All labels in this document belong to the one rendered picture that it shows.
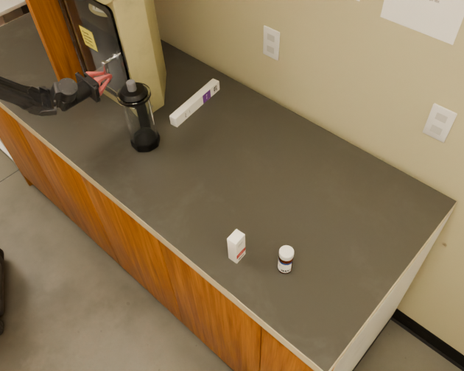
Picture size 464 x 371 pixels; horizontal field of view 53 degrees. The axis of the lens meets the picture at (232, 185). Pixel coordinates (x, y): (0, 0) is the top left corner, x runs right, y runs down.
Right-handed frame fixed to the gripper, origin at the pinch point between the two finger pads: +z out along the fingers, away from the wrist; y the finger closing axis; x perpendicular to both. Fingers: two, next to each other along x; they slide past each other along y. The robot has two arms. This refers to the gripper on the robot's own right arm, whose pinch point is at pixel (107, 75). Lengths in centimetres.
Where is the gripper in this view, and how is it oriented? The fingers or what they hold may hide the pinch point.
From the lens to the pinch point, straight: 165.9
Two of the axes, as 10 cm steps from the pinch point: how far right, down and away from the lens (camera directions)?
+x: -0.8, 5.7, 8.2
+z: 6.7, -5.8, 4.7
